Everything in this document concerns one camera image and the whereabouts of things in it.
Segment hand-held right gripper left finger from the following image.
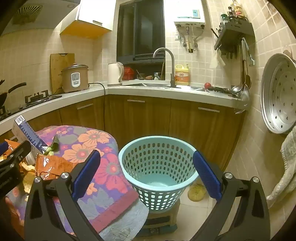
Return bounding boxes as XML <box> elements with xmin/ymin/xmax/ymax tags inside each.
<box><xmin>24</xmin><ymin>150</ymin><xmax>104</xmax><ymax>241</ymax></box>

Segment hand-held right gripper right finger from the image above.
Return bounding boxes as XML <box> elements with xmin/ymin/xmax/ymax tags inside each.
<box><xmin>191</xmin><ymin>151</ymin><xmax>270</xmax><ymax>241</ymax></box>

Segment orange snack bag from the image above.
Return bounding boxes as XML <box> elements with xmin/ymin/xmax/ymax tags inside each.
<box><xmin>0</xmin><ymin>138</ymin><xmax>22</xmax><ymax>163</ymax></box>

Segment orange fruit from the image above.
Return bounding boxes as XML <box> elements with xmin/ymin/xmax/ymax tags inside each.
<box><xmin>20</xmin><ymin>162</ymin><xmax>36</xmax><ymax>173</ymax></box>
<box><xmin>23</xmin><ymin>173</ymin><xmax>36</xmax><ymax>193</ymax></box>

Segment blue and white carton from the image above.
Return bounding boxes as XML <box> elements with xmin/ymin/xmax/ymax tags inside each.
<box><xmin>11</xmin><ymin>115</ymin><xmax>49</xmax><ymax>154</ymax></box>

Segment orange foil wrapper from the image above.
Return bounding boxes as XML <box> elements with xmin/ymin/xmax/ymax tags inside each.
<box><xmin>35</xmin><ymin>153</ymin><xmax>78</xmax><ymax>181</ymax></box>

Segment green cucumber piece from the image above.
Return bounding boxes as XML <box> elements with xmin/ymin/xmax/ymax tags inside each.
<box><xmin>44</xmin><ymin>136</ymin><xmax>60</xmax><ymax>156</ymax></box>

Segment light blue plastic basket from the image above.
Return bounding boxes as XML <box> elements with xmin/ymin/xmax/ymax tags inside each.
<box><xmin>118</xmin><ymin>136</ymin><xmax>200</xmax><ymax>214</ymax></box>

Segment yellowish peel piece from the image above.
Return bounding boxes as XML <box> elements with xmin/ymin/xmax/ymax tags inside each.
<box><xmin>188</xmin><ymin>183</ymin><xmax>207</xmax><ymax>202</ymax></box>

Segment floral printed cloth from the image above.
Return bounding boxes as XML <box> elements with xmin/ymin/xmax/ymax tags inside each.
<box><xmin>5</xmin><ymin>125</ymin><xmax>149</xmax><ymax>241</ymax></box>

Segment black gas stove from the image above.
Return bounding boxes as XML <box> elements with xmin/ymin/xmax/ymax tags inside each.
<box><xmin>0</xmin><ymin>90</ymin><xmax>63</xmax><ymax>116</ymax></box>

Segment black frying pan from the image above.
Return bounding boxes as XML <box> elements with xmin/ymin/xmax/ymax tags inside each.
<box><xmin>0</xmin><ymin>79</ymin><xmax>27</xmax><ymax>106</ymax></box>

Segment small stool under basket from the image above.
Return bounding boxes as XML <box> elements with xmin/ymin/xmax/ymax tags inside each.
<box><xmin>136</xmin><ymin>199</ymin><xmax>181</xmax><ymax>237</ymax></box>

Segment wooden base cabinet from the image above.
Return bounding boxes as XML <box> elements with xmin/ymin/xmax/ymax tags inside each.
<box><xmin>0</xmin><ymin>94</ymin><xmax>245</xmax><ymax>172</ymax></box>

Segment pale hanging towel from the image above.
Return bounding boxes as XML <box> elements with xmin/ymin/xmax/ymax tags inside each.
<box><xmin>266</xmin><ymin>126</ymin><xmax>296</xmax><ymax>202</ymax></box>

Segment dark cloth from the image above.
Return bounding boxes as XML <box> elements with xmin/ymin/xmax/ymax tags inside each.
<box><xmin>207</xmin><ymin>86</ymin><xmax>234</xmax><ymax>94</ymax></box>

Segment brown rice cooker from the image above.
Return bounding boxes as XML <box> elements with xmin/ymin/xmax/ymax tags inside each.
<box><xmin>60</xmin><ymin>64</ymin><xmax>90</xmax><ymax>93</ymax></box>

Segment wooden cutting board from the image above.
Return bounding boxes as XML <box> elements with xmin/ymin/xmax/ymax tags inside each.
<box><xmin>50</xmin><ymin>53</ymin><xmax>75</xmax><ymax>95</ymax></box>

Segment metal ladle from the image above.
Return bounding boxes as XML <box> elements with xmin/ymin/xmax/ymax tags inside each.
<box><xmin>231</xmin><ymin>39</ymin><xmax>245</xmax><ymax>94</ymax></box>

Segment yellow dish soap bottle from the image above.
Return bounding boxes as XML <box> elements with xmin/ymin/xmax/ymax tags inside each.
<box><xmin>174</xmin><ymin>64</ymin><xmax>190</xmax><ymax>86</ymax></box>

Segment white electric kettle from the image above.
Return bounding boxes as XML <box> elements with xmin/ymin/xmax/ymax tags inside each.
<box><xmin>107</xmin><ymin>62</ymin><xmax>125</xmax><ymax>87</ymax></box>

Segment round metal steamer tray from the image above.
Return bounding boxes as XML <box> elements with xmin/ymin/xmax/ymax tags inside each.
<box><xmin>260</xmin><ymin>53</ymin><xmax>296</xmax><ymax>134</ymax></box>

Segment red plastic basket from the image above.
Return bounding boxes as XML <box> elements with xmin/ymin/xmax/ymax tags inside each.
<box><xmin>122</xmin><ymin>67</ymin><xmax>135</xmax><ymax>81</ymax></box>

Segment metal faucet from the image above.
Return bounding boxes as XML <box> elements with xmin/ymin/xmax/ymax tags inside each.
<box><xmin>153</xmin><ymin>47</ymin><xmax>177</xmax><ymax>88</ymax></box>

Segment white rag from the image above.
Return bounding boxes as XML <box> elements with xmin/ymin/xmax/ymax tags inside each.
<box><xmin>209</xmin><ymin>50</ymin><xmax>226</xmax><ymax>69</ymax></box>

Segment hanging peeler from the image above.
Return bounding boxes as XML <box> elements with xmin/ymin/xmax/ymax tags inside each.
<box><xmin>245</xmin><ymin>39</ymin><xmax>256</xmax><ymax>67</ymax></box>

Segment hanging wooden brush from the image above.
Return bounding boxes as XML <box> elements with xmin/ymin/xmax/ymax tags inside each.
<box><xmin>187</xmin><ymin>27</ymin><xmax>194</xmax><ymax>53</ymax></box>

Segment ceiling vent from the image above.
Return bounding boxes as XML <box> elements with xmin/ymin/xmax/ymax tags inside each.
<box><xmin>11</xmin><ymin>5</ymin><xmax>43</xmax><ymax>25</ymax></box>

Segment dark window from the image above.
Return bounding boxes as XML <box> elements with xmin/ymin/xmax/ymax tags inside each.
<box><xmin>116</xmin><ymin>0</ymin><xmax>166</xmax><ymax>65</ymax></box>

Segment white water heater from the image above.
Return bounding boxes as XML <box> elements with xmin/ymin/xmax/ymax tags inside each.
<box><xmin>174</xmin><ymin>0</ymin><xmax>206</xmax><ymax>25</ymax></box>

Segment row of seasoning bottles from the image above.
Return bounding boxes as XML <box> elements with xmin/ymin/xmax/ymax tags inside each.
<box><xmin>220</xmin><ymin>0</ymin><xmax>249</xmax><ymax>24</ymax></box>

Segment black power cord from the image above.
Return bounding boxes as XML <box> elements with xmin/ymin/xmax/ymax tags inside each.
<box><xmin>88</xmin><ymin>82</ymin><xmax>106</xmax><ymax>127</ymax></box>

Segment dark wall shelf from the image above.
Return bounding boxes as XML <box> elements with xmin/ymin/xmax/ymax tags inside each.
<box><xmin>214</xmin><ymin>20</ymin><xmax>255</xmax><ymax>58</ymax></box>

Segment white wall cabinet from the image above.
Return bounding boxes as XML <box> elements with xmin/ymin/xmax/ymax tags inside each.
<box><xmin>60</xmin><ymin>0</ymin><xmax>116</xmax><ymax>39</ymax></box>

